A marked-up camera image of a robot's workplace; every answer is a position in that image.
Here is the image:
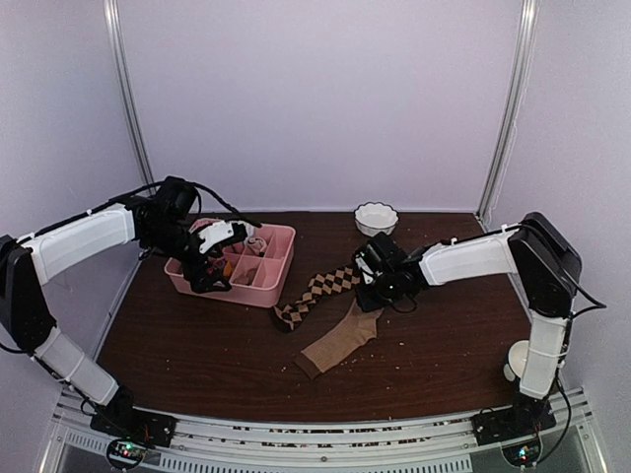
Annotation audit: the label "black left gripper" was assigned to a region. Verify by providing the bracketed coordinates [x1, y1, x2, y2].
[144, 220, 232, 294]

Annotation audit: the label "tan ribbed sock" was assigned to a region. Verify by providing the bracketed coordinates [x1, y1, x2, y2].
[294, 301, 384, 379]

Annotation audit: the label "brown argyle patterned sock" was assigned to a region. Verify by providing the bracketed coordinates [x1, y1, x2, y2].
[270, 265, 361, 333]

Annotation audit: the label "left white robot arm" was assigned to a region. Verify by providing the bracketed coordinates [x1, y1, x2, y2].
[1, 172, 141, 431]

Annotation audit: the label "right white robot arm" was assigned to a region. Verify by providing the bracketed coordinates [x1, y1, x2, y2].
[352, 212, 582, 436]

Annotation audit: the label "rolled socks in box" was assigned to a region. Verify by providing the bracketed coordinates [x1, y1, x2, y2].
[245, 236, 268, 257]

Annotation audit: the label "pink divided storage box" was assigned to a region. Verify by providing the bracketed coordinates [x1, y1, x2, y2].
[164, 224, 296, 308]

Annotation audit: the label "white scalloped ceramic bowl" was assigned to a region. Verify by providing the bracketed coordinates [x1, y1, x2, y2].
[354, 202, 399, 237]

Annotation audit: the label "aluminium front rail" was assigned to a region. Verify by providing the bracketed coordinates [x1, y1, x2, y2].
[35, 388, 611, 472]

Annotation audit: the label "right aluminium corner post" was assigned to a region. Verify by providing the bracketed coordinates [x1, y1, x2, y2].
[476, 0, 539, 227]

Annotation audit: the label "aluminium corner post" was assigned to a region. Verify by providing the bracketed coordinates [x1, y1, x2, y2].
[476, 0, 539, 227]
[103, 0, 155, 184]

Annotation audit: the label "left aluminium corner post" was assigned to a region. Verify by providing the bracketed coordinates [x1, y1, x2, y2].
[103, 0, 155, 184]

